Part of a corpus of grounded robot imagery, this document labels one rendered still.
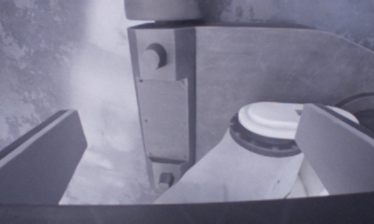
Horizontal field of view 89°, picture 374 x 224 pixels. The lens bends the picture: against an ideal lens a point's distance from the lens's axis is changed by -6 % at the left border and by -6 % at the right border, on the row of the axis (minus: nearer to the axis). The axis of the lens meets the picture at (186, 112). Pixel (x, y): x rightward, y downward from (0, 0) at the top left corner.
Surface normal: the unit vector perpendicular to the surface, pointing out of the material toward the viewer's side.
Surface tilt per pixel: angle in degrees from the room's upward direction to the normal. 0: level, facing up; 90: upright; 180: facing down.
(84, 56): 0
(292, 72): 0
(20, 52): 0
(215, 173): 90
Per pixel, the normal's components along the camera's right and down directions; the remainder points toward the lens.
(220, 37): -0.18, 0.47
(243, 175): -0.02, -0.88
